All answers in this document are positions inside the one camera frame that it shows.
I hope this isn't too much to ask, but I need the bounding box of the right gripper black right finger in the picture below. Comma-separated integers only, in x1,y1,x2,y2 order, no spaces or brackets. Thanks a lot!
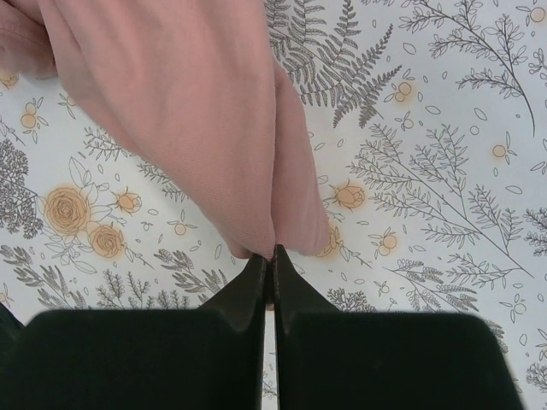
273,246,522,410

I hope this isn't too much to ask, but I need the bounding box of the pink t shirt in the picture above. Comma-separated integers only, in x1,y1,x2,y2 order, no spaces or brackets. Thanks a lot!
1,1,329,258

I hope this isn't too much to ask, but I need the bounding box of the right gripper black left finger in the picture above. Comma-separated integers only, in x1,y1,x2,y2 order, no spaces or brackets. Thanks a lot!
1,256,268,409

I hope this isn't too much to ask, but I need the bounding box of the floral patterned table cloth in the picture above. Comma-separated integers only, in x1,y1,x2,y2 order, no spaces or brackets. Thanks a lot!
1,1,546,409

